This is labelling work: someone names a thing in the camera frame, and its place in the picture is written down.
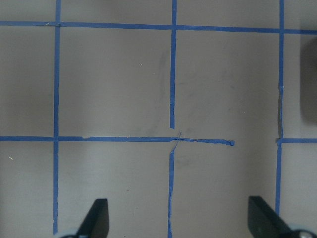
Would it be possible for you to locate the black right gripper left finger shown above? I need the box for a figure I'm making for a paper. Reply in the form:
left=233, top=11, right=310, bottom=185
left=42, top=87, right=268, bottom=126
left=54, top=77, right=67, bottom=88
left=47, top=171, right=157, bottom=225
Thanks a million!
left=75, top=198, right=109, bottom=238

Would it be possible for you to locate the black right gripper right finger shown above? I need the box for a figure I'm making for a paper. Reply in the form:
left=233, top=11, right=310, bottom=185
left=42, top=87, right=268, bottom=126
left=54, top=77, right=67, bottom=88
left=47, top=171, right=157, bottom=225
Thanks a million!
left=248, top=196, right=294, bottom=238

